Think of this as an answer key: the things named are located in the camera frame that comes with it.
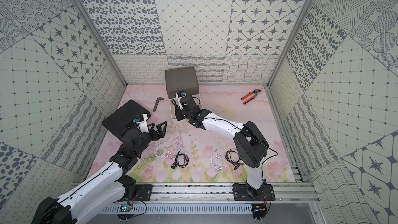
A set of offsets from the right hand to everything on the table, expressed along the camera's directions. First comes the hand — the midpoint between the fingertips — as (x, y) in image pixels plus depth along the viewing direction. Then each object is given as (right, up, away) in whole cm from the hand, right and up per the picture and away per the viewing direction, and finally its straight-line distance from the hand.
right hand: (178, 110), depth 87 cm
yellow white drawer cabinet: (+1, +19, +8) cm, 21 cm away
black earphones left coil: (+5, -26, -3) cm, 27 cm away
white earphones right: (+23, -30, -6) cm, 38 cm away
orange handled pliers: (+54, +12, +28) cm, 62 cm away
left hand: (-9, -5, -8) cm, 13 cm away
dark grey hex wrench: (-20, +4, +23) cm, 31 cm away
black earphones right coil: (+32, -29, -5) cm, 44 cm away
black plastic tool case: (-36, -4, +8) cm, 37 cm away
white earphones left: (-11, -24, 0) cm, 26 cm away
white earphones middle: (+1, -22, +1) cm, 22 cm away
